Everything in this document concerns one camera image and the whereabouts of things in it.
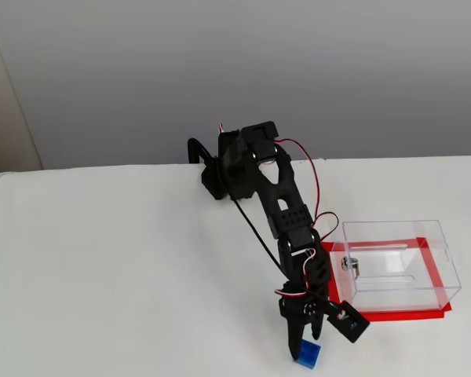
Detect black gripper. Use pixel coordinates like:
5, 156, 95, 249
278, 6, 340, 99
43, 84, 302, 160
277, 280, 331, 361

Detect blue lego brick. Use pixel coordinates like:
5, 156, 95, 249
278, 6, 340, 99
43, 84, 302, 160
296, 339, 323, 371

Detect transparent plastic box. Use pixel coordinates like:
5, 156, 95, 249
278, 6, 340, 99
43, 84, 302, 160
341, 219, 462, 315

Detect silver lock cylinder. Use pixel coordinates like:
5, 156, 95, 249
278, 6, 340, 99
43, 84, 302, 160
340, 257, 362, 280

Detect red base tray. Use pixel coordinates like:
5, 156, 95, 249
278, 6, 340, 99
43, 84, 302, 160
320, 237, 453, 323

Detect black table clamp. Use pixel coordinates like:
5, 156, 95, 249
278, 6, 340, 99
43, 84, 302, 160
187, 137, 215, 166

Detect red white gripper servo wire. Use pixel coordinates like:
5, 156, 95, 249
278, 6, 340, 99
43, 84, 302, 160
273, 251, 317, 300

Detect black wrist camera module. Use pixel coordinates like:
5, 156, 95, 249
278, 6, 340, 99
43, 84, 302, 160
326, 301, 371, 344

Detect black camera cable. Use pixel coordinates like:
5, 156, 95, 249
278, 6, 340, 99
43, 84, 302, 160
219, 172, 295, 287

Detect red white wrist servo wire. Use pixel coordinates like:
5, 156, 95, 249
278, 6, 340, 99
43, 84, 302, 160
312, 211, 338, 241

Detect red white forearm servo wire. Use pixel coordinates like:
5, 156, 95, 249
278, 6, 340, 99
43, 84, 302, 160
275, 139, 321, 221

